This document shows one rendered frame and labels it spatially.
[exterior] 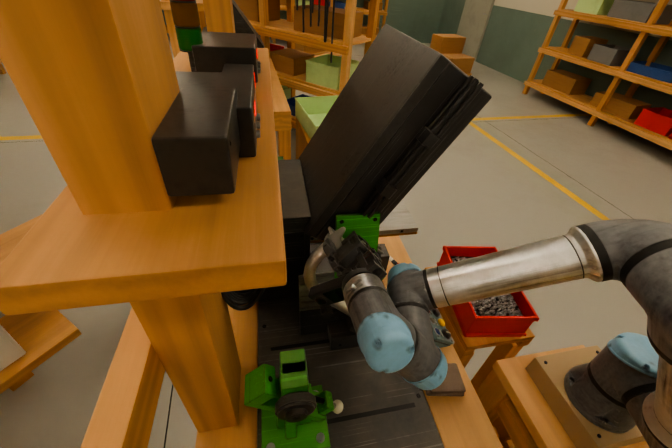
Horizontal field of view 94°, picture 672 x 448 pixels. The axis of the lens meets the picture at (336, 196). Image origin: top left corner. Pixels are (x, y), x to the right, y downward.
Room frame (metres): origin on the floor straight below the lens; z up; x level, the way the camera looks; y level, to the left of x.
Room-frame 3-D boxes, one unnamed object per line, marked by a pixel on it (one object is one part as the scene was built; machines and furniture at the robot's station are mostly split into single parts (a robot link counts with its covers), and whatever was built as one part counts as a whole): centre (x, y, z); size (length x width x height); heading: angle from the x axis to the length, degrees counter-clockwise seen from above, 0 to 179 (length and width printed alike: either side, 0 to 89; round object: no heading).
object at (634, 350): (0.38, -0.71, 1.09); 0.13 x 0.12 x 0.14; 178
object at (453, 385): (0.40, -0.32, 0.91); 0.10 x 0.08 x 0.03; 94
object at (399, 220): (0.78, -0.06, 1.11); 0.39 x 0.16 x 0.03; 104
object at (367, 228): (0.62, -0.06, 1.17); 0.13 x 0.12 x 0.20; 14
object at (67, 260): (0.61, 0.27, 1.52); 0.90 x 0.25 x 0.04; 14
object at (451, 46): (6.97, -1.85, 0.37); 1.20 x 0.80 x 0.74; 116
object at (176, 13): (0.72, 0.34, 1.67); 0.05 x 0.05 x 0.05
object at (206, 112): (0.34, 0.16, 1.59); 0.15 x 0.07 x 0.07; 14
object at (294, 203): (0.75, 0.18, 1.07); 0.30 x 0.18 x 0.34; 14
